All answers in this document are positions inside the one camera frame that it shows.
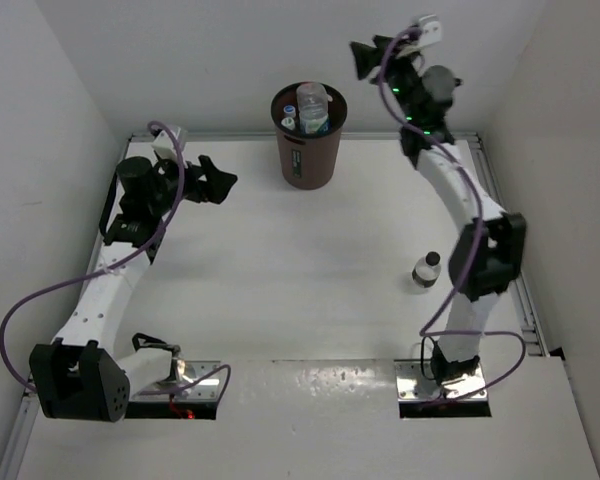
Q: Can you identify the small black-cap clear bottle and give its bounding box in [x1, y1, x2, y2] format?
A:
[412, 251, 441, 289]

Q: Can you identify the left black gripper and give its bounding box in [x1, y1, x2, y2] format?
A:
[146, 152, 234, 216]

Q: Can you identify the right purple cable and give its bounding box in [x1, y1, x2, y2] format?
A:
[377, 25, 527, 405]

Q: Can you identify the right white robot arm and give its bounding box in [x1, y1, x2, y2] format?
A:
[349, 26, 527, 385]

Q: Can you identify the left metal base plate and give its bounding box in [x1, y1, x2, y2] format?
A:
[131, 360, 225, 404]

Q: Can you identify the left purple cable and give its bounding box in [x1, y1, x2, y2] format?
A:
[0, 120, 232, 399]

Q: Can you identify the brown plastic waste bin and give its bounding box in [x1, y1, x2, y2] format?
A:
[270, 82, 348, 190]

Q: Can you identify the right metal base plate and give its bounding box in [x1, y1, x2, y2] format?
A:
[394, 359, 488, 403]

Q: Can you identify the blue-label clear water bottle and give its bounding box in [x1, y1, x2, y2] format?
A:
[296, 82, 330, 135]

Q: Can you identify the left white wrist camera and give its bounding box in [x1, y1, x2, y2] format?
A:
[151, 125, 187, 161]

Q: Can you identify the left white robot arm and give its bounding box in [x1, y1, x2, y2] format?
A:
[29, 155, 238, 422]

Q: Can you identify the purple cable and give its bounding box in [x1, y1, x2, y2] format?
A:
[0, 120, 232, 399]
[377, 25, 527, 405]

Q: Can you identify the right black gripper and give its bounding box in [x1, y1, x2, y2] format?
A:
[354, 34, 425, 124]

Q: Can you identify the aluminium frame rail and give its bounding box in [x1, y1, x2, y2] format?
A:
[468, 133, 566, 362]

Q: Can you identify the metal base plate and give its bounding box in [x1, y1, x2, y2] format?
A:
[394, 359, 488, 403]
[131, 360, 225, 404]

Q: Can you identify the green-label clear water bottle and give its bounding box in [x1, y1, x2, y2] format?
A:
[281, 117, 296, 131]

